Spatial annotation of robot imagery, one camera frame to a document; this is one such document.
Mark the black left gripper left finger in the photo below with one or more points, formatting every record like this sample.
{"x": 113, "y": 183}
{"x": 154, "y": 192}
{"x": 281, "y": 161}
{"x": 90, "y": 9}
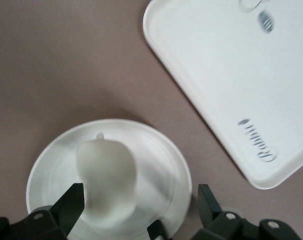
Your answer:
{"x": 66, "y": 210}

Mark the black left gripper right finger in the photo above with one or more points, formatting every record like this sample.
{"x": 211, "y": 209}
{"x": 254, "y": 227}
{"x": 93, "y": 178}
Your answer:
{"x": 211, "y": 212}

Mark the white round plate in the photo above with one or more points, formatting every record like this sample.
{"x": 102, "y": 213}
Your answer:
{"x": 54, "y": 175}

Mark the white steamed bun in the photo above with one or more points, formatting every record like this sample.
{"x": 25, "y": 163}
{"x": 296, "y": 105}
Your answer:
{"x": 109, "y": 175}

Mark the cream rectangular rabbit tray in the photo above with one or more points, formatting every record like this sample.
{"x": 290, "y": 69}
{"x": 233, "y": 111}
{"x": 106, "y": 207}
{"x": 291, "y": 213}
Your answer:
{"x": 216, "y": 75}

